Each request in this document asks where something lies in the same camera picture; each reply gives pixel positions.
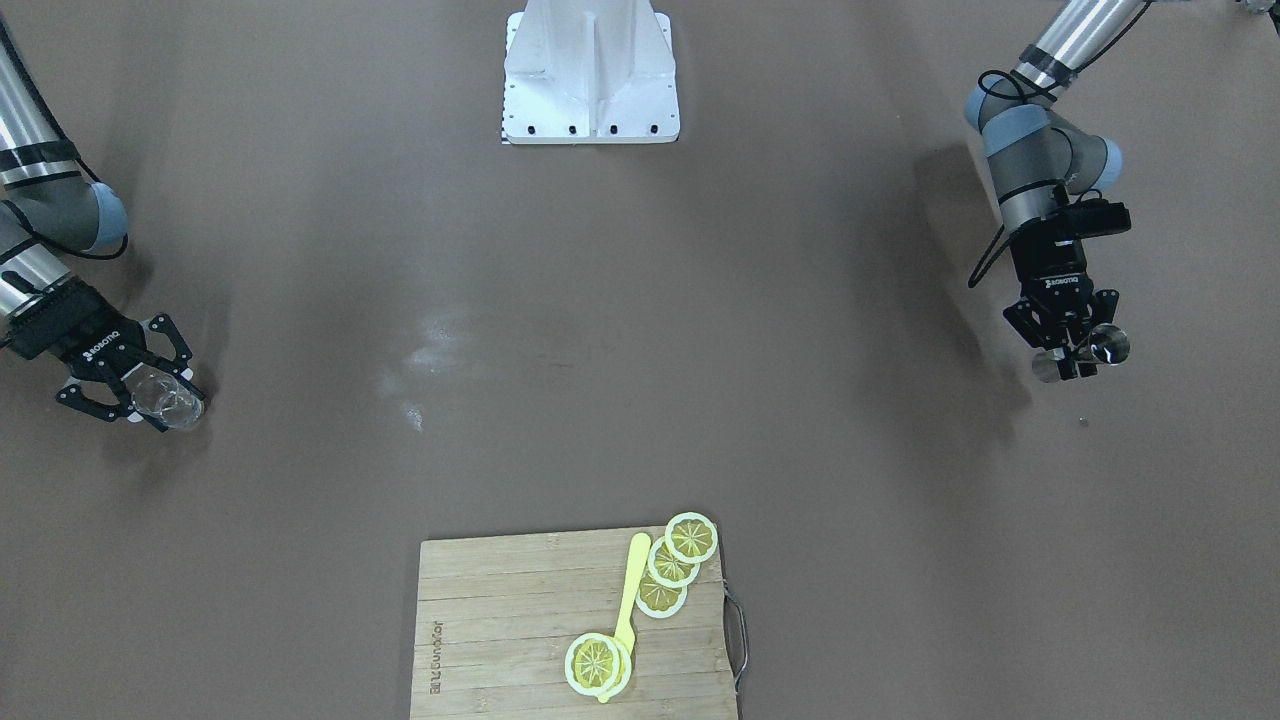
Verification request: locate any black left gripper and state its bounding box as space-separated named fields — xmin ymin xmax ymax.
xmin=1004 ymin=200 xmax=1132 ymax=380

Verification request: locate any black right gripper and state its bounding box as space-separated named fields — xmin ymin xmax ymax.
xmin=5 ymin=281 xmax=195 ymax=433

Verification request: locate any small clear glass cup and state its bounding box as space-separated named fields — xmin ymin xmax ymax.
xmin=123 ymin=365 xmax=206 ymax=430

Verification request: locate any steel double jigger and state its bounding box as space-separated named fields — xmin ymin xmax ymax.
xmin=1030 ymin=323 xmax=1132 ymax=383

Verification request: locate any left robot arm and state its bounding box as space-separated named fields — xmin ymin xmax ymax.
xmin=965 ymin=1 xmax=1148 ymax=383

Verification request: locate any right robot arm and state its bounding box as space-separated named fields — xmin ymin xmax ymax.
xmin=1 ymin=29 xmax=207 ymax=432

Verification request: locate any wooden cutting board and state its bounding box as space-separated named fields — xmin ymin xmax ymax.
xmin=408 ymin=528 xmax=742 ymax=719

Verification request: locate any lemon slice middle of row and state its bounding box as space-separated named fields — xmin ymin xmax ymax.
xmin=646 ymin=539 xmax=700 ymax=591

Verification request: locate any lemon slice on fork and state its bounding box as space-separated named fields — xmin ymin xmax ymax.
xmin=564 ymin=632 xmax=634 ymax=703

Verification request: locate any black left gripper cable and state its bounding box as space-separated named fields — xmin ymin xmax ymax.
xmin=966 ymin=68 xmax=1062 ymax=291

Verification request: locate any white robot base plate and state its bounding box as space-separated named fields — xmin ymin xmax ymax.
xmin=500 ymin=1 xmax=681 ymax=145

